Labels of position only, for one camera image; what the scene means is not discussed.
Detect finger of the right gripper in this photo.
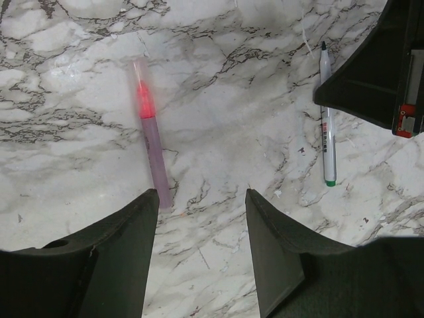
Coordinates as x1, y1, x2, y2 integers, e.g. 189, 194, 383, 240
313, 0, 423, 136

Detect white green-tipped pen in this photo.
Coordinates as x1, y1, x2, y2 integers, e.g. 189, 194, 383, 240
319, 41, 337, 187

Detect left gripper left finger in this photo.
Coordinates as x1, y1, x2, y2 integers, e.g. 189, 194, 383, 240
1, 189, 159, 317

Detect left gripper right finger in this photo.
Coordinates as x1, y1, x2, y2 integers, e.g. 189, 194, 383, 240
245, 189, 423, 317

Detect pink highlighter pen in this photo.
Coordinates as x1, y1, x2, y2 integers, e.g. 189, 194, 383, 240
131, 58, 172, 209

